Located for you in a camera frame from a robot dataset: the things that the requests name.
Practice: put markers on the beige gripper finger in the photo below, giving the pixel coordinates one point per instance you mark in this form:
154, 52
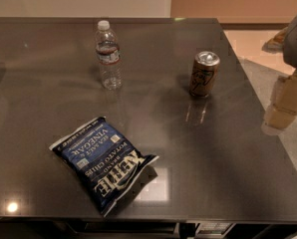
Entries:
286, 94
279, 117

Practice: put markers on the blue potato chip bag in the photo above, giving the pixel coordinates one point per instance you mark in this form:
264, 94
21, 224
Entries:
105, 161

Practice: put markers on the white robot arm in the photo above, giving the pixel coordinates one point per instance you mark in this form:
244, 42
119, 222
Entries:
290, 58

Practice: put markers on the clear plastic water bottle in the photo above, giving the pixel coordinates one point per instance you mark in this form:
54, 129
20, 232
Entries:
109, 55

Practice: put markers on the brown soda can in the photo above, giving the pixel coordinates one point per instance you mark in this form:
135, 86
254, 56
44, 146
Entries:
204, 71

